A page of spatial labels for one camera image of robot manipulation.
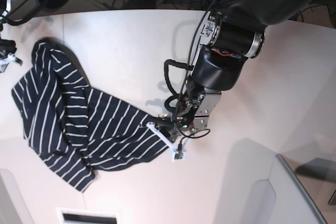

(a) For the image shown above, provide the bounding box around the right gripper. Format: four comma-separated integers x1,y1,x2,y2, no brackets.
0,39,16,56

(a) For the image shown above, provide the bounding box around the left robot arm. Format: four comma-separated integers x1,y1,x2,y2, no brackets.
155,0,311,142

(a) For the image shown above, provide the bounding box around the navy white striped t-shirt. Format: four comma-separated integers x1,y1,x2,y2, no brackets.
12,39,167,192

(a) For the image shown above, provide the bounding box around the white panel left front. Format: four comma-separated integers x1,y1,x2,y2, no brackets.
1,169,34,224

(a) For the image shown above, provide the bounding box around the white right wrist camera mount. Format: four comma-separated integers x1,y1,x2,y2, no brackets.
1,53,23,73

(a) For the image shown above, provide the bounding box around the white slotted tray front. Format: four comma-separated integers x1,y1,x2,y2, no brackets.
56,208,122,224

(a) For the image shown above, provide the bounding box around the white panel right front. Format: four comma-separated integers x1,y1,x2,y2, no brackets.
213,138,326,223

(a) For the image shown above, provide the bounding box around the white panel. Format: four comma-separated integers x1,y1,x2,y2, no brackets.
213,138,326,223
1,169,34,224

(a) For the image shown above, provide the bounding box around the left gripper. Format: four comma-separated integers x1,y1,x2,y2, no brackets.
154,113,180,142

